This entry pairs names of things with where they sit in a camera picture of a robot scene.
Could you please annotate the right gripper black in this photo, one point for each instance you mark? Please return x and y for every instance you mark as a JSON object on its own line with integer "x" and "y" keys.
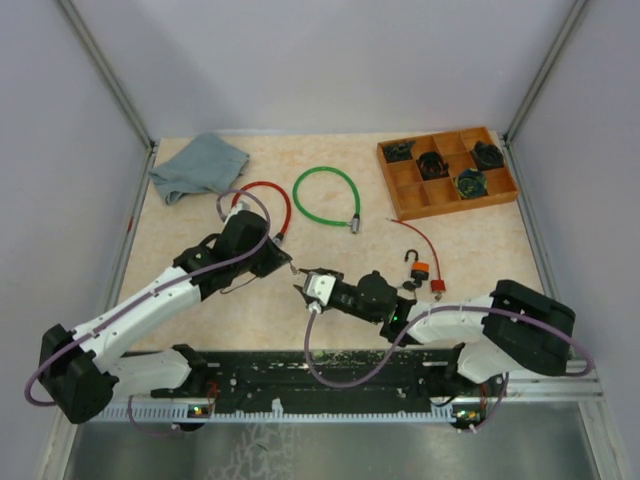
{"x": 330, "y": 272}

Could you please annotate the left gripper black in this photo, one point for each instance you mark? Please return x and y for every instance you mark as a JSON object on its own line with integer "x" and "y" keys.
{"x": 276, "y": 259}

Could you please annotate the red translucent cable lock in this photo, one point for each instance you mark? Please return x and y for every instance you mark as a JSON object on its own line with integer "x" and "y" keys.
{"x": 279, "y": 205}

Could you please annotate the green cable lock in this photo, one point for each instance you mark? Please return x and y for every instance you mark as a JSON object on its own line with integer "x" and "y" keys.
{"x": 314, "y": 205}

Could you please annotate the orange black padlock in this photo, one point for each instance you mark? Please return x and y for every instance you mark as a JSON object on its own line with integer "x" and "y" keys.
{"x": 419, "y": 271}

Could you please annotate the red cable padlock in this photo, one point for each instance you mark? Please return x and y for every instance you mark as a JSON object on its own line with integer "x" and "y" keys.
{"x": 437, "y": 283}

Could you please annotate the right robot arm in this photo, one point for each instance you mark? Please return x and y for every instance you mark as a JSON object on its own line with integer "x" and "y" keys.
{"x": 511, "y": 328}

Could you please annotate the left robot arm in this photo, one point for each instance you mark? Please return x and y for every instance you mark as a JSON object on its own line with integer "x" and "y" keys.
{"x": 85, "y": 368}

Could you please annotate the blue grey folded cloth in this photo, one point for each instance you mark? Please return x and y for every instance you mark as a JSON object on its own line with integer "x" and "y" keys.
{"x": 207, "y": 164}

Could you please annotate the green black rolled sock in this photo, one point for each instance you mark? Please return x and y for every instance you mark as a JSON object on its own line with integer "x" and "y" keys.
{"x": 397, "y": 152}

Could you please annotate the black orange rolled sock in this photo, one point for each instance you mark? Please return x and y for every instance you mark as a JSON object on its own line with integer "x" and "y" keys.
{"x": 432, "y": 166}

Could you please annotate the rolled dark sock in tray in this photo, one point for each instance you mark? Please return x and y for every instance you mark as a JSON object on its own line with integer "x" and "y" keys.
{"x": 471, "y": 184}

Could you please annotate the wooden compartment tray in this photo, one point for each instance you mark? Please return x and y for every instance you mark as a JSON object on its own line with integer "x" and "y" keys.
{"x": 414, "y": 198}

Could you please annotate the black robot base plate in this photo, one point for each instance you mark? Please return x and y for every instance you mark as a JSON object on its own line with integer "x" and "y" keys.
{"x": 331, "y": 382}

